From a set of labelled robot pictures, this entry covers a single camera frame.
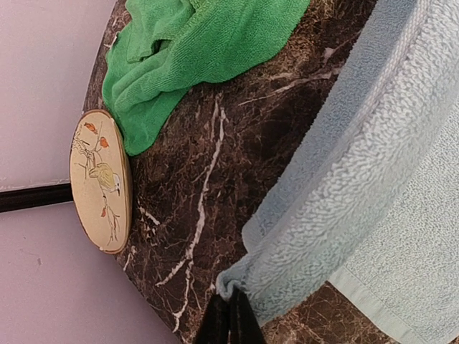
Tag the green towel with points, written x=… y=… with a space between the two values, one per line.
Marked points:
x=170 y=46

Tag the black corner frame post left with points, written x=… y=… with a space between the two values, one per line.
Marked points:
x=28 y=198

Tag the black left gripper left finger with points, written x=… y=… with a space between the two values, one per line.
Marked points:
x=214 y=328

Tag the light blue towel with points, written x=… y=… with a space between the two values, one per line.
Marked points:
x=369 y=200

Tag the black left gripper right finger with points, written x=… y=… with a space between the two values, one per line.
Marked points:
x=244 y=328

